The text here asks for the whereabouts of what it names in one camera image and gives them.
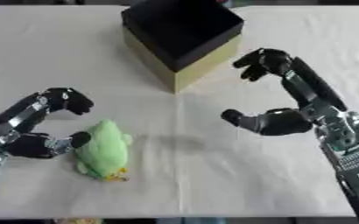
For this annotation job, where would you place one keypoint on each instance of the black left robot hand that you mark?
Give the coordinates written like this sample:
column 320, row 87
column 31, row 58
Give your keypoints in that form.
column 27, row 116

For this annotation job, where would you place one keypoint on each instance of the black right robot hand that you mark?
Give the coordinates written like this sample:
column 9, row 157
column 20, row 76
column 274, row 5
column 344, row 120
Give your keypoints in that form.
column 290, row 87

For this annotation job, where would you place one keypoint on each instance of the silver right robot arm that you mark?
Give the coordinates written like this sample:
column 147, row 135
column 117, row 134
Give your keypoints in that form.
column 352, row 157

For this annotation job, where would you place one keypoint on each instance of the tan box with black inside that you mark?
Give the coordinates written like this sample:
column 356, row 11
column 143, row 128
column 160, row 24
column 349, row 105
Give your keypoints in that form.
column 180, row 40

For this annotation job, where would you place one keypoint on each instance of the green soft toy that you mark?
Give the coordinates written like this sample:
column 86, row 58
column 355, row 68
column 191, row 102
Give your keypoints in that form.
column 103, row 151

